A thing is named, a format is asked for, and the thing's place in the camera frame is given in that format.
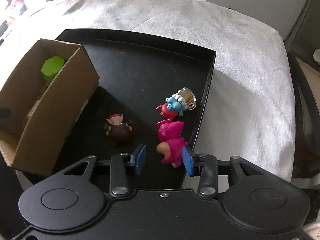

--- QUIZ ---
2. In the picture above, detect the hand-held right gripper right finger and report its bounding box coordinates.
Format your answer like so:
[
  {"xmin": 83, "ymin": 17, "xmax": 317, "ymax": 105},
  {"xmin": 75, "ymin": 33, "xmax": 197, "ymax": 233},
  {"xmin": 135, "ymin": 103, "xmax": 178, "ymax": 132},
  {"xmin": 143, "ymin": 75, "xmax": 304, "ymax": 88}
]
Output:
[{"xmin": 182, "ymin": 146, "xmax": 261, "ymax": 198}]

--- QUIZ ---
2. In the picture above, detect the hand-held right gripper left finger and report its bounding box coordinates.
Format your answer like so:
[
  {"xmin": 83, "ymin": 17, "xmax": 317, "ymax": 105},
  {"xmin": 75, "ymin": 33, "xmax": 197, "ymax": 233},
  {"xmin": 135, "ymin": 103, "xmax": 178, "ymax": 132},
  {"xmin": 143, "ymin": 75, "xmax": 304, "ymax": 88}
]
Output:
[{"xmin": 62, "ymin": 144, "xmax": 147, "ymax": 198}]

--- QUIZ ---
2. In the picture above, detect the pink animal figure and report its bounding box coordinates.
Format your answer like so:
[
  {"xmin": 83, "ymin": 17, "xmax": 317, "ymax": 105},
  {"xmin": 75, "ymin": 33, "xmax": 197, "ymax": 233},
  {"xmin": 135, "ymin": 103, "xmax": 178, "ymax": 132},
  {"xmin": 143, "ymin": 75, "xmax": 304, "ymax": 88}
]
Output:
[{"xmin": 156, "ymin": 120, "xmax": 189, "ymax": 168}]

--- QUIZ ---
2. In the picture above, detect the black tray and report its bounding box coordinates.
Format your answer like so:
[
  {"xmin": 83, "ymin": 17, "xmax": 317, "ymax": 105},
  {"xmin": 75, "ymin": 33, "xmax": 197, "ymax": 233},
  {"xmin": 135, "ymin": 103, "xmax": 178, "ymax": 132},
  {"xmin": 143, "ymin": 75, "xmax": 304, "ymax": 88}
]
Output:
[{"xmin": 15, "ymin": 28, "xmax": 217, "ymax": 189}]

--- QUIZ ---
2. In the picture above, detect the brown cardboard box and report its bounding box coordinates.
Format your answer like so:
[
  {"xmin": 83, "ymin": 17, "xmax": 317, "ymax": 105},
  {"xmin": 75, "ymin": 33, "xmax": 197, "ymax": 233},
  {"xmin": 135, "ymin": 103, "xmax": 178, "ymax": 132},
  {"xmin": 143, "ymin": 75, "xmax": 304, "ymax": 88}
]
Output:
[{"xmin": 0, "ymin": 38, "xmax": 100, "ymax": 177}]

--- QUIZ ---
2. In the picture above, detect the green hexagonal toy block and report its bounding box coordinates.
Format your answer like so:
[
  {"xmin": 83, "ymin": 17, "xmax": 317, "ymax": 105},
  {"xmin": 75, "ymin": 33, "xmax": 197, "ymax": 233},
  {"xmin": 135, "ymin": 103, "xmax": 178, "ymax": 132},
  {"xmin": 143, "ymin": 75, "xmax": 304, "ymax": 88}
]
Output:
[{"xmin": 41, "ymin": 56, "xmax": 66, "ymax": 87}]

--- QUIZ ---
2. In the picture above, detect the blue red monster figure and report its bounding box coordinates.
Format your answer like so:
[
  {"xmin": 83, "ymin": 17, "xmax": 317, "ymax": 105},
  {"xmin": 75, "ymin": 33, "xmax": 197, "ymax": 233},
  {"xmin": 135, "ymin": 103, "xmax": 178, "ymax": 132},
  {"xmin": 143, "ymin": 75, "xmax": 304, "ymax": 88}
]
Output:
[{"xmin": 156, "ymin": 96, "xmax": 184, "ymax": 118}]

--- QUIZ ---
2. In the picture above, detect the white fuzzy blanket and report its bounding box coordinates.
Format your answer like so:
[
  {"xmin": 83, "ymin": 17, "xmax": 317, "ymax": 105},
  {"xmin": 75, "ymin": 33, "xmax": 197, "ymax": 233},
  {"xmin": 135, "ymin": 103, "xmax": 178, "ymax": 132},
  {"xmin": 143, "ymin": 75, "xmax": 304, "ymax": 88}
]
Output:
[{"xmin": 0, "ymin": 0, "xmax": 297, "ymax": 183}]

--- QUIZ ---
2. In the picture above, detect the black side table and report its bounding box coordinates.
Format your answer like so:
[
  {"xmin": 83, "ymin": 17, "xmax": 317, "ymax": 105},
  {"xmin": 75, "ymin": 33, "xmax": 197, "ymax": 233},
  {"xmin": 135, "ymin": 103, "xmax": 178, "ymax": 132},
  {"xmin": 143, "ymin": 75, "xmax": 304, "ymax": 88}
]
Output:
[{"xmin": 287, "ymin": 49, "xmax": 320, "ymax": 181}]

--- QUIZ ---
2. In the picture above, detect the dark grey board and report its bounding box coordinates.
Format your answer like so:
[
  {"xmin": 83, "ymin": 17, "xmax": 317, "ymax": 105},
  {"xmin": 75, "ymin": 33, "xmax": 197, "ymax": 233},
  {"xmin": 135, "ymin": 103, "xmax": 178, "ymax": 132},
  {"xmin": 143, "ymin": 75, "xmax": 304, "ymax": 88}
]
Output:
[{"xmin": 283, "ymin": 0, "xmax": 320, "ymax": 53}]

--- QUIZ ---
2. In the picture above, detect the pile of clothes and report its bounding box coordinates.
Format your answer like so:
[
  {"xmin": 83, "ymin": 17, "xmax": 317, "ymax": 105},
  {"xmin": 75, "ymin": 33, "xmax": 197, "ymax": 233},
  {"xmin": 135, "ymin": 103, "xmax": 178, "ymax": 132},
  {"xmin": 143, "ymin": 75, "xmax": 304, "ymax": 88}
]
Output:
[{"xmin": 0, "ymin": 0, "xmax": 28, "ymax": 18}]

